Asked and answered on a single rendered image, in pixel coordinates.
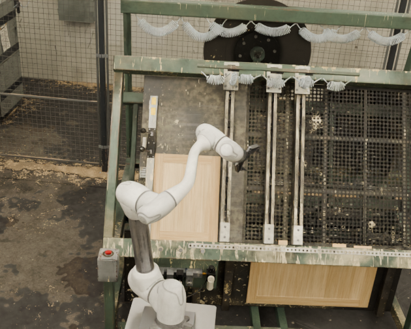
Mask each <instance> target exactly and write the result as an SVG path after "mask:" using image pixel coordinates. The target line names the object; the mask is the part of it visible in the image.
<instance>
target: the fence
mask: <svg viewBox="0 0 411 329"><path fill-rule="evenodd" d="M152 97H156V105H154V104H151V98H152ZM157 106H158V96H150V106H149V128H156V129H157ZM151 108H156V110H155V115H151ZM154 165H155V158H147V164H146V176H145V186H146V187H147V188H148V189H150V190H151V191H153V178H154ZM149 232H150V237H151V224H149Z"/></svg>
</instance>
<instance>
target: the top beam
mask: <svg viewBox="0 0 411 329"><path fill-rule="evenodd" d="M224 62H233V63H239V66H244V67H267V64H268V65H282V69H296V66H304V67H311V68H310V69H311V70H316V71H339V72H360V76H341V75H329V74H313V76H310V77H311V78H312V80H314V81H316V80H318V79H320V78H322V79H320V80H319V81H317V82H315V83H314V84H324V85H327V83H329V82H330V81H334V82H340V81H341V82H343V83H344V84H345V83H347V82H348V81H350V80H352V81H350V82H348V83H347V84H346V86H359V87H383V88H396V89H411V71H401V70H378V69H355V68H342V67H319V66H307V65H284V64H272V63H249V62H237V61H214V60H201V59H178V58H166V57H143V56H131V55H114V63H113V70H114V72H115V71H120V72H124V74H143V75H155V76H178V77H191V78H206V77H205V76H204V75H203V74H202V73H201V72H203V73H204V74H205V75H206V76H209V75H210V74H212V75H221V77H222V76H223V77H224V69H211V68H199V67H197V64H208V65H224ZM241 74H251V76H253V78H254V77H256V76H258V75H260V74H261V76H259V77H257V78H255V79H254V80H253V81H264V82H266V81H267V80H266V79H265V78H264V77H263V76H262V75H264V76H265V77H266V78H267V71H258V70H239V76H240V75H241ZM289 77H291V78H290V79H288V78H289ZM293 77H295V73H294V72H284V74H282V80H286V79H288V80H287V81H286V82H288V83H295V79H294V78H293ZM323 78H324V79H325V80H326V81H327V83H326V82H325V81H324V80H323Z"/></svg>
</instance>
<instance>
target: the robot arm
mask: <svg viewBox="0 0 411 329"><path fill-rule="evenodd" d="M196 137H197V141H196V142H195V144H194V145H193V146H192V147H191V149H190V151H189V156H188V159H187V165H186V169H185V175H184V178H183V180H182V181H181V182H180V183H179V184H177V185H175V186H173V187H171V188H169V189H167V190H165V191H163V192H161V193H160V194H158V193H155V192H153V191H151V190H150V189H148V188H147V187H146V186H144V185H142V184H140V183H137V182H135V181H124V182H122V183H120V184H119V185H118V186H117V189H116V192H115V195H116V198H117V200H118V202H119V203H120V205H121V207H122V209H123V211H124V213H125V215H126V216H127V217H128V218H129V226H130V234H131V239H132V247H133V251H134V259H135V264H136V265H135V266H134V268H133V269H132V270H131V271H130V272H129V275H128V283H129V286H130V288H131V289H132V291H133V292H134V293H135V294H137V295H138V296H139V297H140V298H141V299H143V300H144V301H146V302H147V303H149V304H151V306H152V307H153V309H154V310H155V312H157V316H156V319H155V320H154V322H153V324H152V325H151V326H150V327H149V329H192V327H193V325H192V324H190V323H188V321H189V319H190V317H189V316H186V315H185V309H186V292H185V289H184V286H183V285H182V283H181V282H179V281H178V280H176V279H165V280H164V279H163V276H162V274H161V272H160V270H159V266H158V265H157V264H156V263H154V262H153V252H152V247H151V238H150V232H149V224H151V223H155V222H157V221H159V220H161V219H162V218H163V217H165V216H166V215H168V214H169V213H170V212H171V211H172V210H173V209H174V208H175V207H176V206H177V205H178V204H179V203H180V202H181V201H182V199H183V198H184V197H185V196H186V195H187V194H188V193H189V191H190V190H191V189H192V187H193V185H194V182H195V179H196V171H197V165H198V156H199V154H200V153H201V152H202V151H213V150H214V151H216V152H217V153H218V154H219V155H220V156H221V157H222V158H223V159H225V160H227V161H230V162H236V163H234V165H235V171H236V172H237V173H239V171H242V170H244V171H247V170H246V169H245V168H244V167H242V166H243V164H244V162H245V161H246V160H247V157H248V156H250V155H251V154H252V153H254V152H255V151H257V152H258V153H261V152H260V151H259V147H260V146H259V145H258V144H254V145H251V146H248V149H247V150H244V149H243V148H242V147H241V146H240V145H238V144H237V143H236V142H234V141H233V140H231V139H229V138H228V137H227V136H225V135H224V134H223V133H222V132H221V131H220V130H218V129H217V128H215V127H214V126H212V125H209V124H206V123H204V124H201V125H199V126H198V127H197V129H196Z"/></svg>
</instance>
